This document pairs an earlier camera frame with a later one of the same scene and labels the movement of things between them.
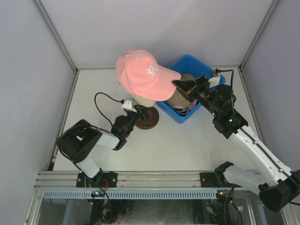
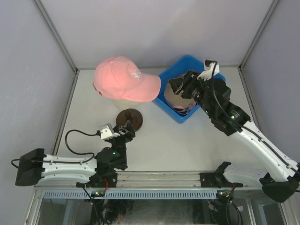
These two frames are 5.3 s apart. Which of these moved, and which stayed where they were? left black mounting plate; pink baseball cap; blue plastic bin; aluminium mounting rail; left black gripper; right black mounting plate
Moved: left black gripper; pink baseball cap
Stayed: left black mounting plate; aluminium mounting rail; right black mounting plate; blue plastic bin
